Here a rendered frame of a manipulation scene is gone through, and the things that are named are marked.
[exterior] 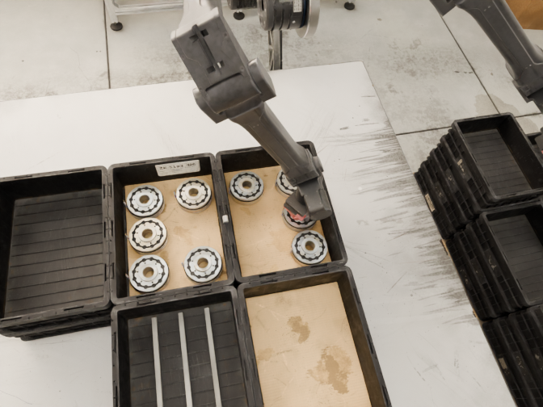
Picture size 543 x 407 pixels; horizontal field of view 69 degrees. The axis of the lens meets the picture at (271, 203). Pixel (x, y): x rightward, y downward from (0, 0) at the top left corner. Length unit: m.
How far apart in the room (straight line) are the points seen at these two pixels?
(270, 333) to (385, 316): 0.39
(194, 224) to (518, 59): 0.87
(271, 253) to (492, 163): 1.21
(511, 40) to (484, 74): 2.36
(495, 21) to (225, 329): 0.88
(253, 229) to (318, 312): 0.30
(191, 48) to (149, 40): 2.35
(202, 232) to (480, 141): 1.39
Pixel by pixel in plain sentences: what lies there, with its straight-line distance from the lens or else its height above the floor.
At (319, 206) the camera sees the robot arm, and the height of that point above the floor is 1.08.
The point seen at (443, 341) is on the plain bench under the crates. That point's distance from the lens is 1.36.
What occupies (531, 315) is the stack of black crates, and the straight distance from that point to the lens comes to 1.81.
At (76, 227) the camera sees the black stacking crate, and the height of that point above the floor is 0.83.
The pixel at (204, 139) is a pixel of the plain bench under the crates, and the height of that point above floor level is 0.70.
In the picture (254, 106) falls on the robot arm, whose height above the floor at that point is 1.42.
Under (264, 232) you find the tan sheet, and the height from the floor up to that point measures 0.83.
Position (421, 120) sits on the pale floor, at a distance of 2.71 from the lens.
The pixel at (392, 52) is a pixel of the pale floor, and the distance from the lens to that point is 3.06.
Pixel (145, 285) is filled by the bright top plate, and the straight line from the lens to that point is 1.11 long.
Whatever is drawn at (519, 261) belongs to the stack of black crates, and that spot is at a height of 0.38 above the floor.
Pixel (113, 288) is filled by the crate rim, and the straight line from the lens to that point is 1.05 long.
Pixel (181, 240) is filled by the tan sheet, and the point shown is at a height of 0.83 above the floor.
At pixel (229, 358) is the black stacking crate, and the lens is 1.08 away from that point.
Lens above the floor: 1.90
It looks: 63 degrees down
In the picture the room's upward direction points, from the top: 10 degrees clockwise
